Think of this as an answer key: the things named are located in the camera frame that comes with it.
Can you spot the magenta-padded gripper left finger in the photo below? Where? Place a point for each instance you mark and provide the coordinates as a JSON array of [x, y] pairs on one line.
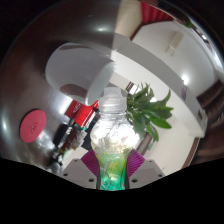
[[80, 173]]

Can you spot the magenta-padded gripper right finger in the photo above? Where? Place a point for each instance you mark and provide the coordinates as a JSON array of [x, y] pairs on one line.
[[146, 172]]

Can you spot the clear bottle with green label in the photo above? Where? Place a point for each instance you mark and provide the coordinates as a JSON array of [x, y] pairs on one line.
[[113, 133]]

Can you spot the dark tray with small jars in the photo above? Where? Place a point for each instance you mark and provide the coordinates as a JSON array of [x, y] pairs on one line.
[[77, 138]]

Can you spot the small black box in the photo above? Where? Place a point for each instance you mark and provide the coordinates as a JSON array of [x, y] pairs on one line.
[[60, 135]]

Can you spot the red plastic basket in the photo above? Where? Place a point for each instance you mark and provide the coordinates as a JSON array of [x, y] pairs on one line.
[[81, 115]]

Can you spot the leafy plant in white pot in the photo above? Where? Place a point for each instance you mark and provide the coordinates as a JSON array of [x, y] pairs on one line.
[[146, 113]]

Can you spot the flat round red coaster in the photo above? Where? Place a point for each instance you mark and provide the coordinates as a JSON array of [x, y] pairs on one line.
[[32, 126]]

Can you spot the red carpeted staircase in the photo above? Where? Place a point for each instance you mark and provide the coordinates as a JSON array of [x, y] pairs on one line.
[[155, 13]]

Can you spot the white wall box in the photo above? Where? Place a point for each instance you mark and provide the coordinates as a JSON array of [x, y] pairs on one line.
[[174, 43]]

